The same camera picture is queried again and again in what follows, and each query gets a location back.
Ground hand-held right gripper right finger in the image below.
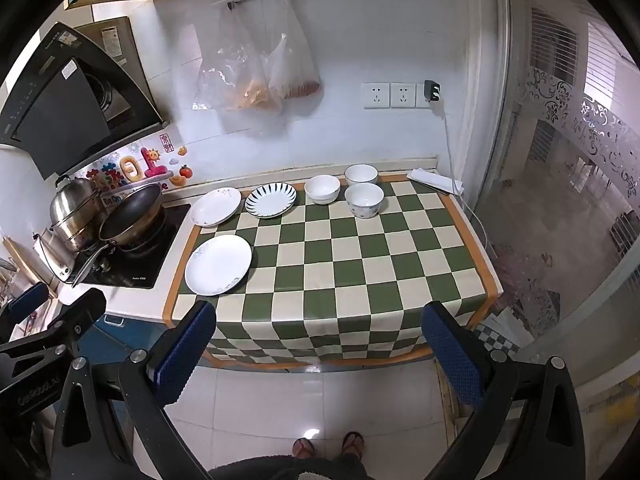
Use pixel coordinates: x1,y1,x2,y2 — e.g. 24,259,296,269
421,301,587,480

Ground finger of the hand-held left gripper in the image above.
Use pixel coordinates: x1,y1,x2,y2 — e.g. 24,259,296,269
29,287,108,357
0,282,51,327

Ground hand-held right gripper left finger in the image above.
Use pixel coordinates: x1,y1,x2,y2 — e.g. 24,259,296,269
50,300,217,480

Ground striped white plate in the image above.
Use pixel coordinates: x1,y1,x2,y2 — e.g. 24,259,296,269
244,182,297,219

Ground white bowl with floral print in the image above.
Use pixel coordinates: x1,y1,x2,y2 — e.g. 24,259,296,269
344,182,385,219

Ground white kitchen appliance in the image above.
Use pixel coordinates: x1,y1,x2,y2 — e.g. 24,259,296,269
32,230,76,283

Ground blue cabinet front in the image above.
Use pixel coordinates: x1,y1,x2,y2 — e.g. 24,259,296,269
90,315,168,363

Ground black induction cooktop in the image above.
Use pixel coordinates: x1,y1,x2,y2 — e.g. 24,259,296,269
75,202,192,290

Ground large white plate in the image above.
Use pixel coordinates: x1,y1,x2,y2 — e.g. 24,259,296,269
184,234,253,296

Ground stainless steel steamer pot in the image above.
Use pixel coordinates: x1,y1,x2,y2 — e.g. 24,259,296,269
48,175,108,253

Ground black frying pan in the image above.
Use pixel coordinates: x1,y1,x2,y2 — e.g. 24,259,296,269
72,182,166,288

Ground person's right foot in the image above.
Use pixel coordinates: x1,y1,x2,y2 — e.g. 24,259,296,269
341,431,364,458

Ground white plate with leaf print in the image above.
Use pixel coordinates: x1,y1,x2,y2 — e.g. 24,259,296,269
188,187,243,227

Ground green checkered tablecloth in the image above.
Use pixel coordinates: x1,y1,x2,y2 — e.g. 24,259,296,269
162,172,503,373

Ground person's dark clothing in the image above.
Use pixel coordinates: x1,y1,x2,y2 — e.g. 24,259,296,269
207,452,368,480

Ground folded white cloth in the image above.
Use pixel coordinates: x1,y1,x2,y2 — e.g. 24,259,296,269
406,167,465,196

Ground black range hood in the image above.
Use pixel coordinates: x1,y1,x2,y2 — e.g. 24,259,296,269
0,16,171,181

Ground patterned glass sliding door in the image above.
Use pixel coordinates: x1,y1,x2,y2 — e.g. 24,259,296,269
475,0,640,391

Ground plain white bowl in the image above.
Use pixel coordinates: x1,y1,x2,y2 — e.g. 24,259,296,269
344,164,379,187
304,175,342,205

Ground large clear plastic bag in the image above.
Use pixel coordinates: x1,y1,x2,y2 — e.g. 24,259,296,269
194,5,283,113

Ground small clear plastic bag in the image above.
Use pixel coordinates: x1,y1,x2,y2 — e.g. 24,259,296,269
267,0,321,101

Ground colourful wall stickers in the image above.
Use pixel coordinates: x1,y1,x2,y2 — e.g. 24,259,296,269
75,132,193,203

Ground white charger cable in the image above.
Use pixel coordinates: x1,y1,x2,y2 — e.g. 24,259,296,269
440,102,488,256

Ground white wall outlet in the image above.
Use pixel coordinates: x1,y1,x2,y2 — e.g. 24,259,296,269
361,81,391,110
390,81,418,109

